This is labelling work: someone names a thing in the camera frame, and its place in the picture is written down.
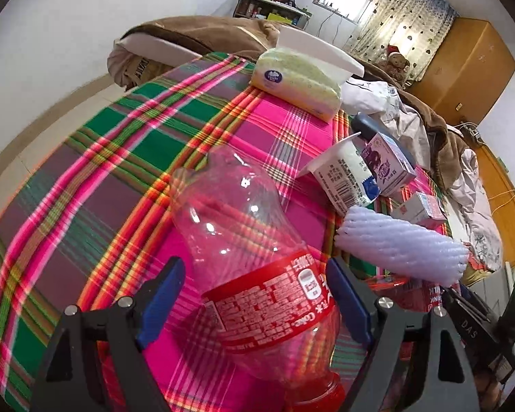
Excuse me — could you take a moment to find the white yogurt cup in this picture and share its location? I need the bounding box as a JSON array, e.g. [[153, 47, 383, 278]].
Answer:
[[297, 132, 380, 218]]

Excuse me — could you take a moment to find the patterned curtain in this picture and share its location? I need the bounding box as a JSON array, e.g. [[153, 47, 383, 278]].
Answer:
[[343, 0, 459, 85]]

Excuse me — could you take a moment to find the large clear cola bottle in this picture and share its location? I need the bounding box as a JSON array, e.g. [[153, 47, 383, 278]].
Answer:
[[171, 145, 345, 411]]

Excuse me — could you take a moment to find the purple milk carton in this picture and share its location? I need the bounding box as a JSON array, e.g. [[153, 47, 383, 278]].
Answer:
[[361, 133, 417, 196]]

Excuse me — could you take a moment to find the brown blanket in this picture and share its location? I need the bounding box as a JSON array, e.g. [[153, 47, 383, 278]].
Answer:
[[106, 15, 469, 190]]

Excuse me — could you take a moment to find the pink green plaid cloth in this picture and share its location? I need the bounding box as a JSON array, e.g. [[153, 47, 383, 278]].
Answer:
[[0, 52, 351, 411]]

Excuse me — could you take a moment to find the teddy bear with red hat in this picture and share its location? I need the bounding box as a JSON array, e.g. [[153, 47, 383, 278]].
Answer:
[[376, 45, 410, 87]]

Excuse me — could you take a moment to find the small pink white carton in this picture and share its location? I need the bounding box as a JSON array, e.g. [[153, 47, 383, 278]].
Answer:
[[391, 192, 447, 230]]

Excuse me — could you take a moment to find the wooden wardrobe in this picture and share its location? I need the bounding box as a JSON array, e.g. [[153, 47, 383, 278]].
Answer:
[[409, 18, 515, 126]]

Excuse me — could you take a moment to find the cluttered shelf desk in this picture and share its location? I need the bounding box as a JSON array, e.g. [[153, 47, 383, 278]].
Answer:
[[232, 0, 312, 30]]

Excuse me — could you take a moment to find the red drink can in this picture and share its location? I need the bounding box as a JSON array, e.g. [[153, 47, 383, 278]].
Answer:
[[366, 273, 443, 312]]

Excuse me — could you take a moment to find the light crumpled bed sheet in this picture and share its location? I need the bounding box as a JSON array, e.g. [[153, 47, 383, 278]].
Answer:
[[341, 78, 503, 272]]

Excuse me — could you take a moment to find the right hand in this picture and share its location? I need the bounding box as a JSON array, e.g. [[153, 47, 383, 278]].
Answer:
[[473, 373, 502, 412]]

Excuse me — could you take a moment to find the blue glasses case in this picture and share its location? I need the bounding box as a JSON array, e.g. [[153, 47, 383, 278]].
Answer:
[[351, 113, 417, 168]]

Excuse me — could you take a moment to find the yellow tissue pack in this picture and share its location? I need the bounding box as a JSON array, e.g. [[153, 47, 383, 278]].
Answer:
[[250, 25, 365, 122]]

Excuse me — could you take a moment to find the wooden headboard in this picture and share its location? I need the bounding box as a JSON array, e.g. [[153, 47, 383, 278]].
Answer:
[[473, 145, 515, 268]]

